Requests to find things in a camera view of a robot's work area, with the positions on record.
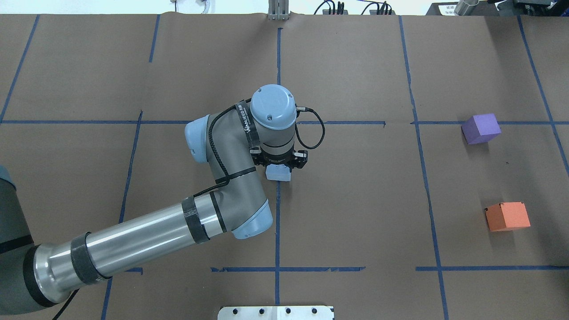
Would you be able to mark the purple block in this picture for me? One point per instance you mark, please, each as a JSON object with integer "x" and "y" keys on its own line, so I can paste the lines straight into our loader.
{"x": 481, "y": 128}

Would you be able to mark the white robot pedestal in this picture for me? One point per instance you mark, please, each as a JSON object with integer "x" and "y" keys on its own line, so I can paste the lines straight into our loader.
{"x": 303, "y": 312}

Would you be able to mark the orange block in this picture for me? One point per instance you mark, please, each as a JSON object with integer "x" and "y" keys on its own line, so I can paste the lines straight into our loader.
{"x": 507, "y": 216}

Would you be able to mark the metal cup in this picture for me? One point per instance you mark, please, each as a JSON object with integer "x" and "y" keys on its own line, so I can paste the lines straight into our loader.
{"x": 465, "y": 7}

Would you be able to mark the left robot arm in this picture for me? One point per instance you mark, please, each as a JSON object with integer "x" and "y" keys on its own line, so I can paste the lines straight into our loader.
{"x": 233, "y": 143}

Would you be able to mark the light blue block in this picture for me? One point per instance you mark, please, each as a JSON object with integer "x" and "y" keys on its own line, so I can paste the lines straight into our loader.
{"x": 278, "y": 172}

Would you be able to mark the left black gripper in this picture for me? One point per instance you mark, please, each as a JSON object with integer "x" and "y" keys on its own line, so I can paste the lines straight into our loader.
{"x": 300, "y": 161}

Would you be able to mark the aluminium frame post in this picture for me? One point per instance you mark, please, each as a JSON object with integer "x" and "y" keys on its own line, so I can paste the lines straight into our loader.
{"x": 278, "y": 10}

